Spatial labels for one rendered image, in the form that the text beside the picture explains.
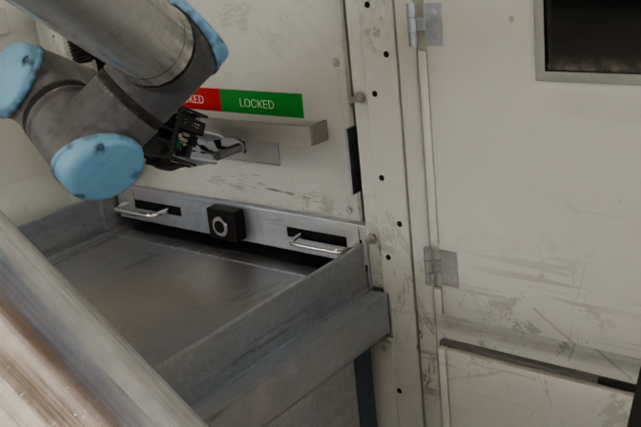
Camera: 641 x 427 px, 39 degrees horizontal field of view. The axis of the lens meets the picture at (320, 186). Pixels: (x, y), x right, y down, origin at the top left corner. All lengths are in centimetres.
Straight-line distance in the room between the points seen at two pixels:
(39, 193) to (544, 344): 91
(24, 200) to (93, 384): 124
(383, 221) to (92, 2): 57
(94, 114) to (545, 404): 62
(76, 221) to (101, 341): 116
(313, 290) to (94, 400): 77
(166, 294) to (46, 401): 93
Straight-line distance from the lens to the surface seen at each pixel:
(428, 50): 106
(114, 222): 162
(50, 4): 72
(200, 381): 102
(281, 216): 134
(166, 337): 119
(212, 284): 132
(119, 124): 99
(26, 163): 162
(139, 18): 82
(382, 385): 130
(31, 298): 41
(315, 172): 129
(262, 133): 128
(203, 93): 140
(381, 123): 114
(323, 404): 119
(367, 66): 114
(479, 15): 102
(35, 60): 107
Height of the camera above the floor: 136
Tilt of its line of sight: 18 degrees down
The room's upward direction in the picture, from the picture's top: 6 degrees counter-clockwise
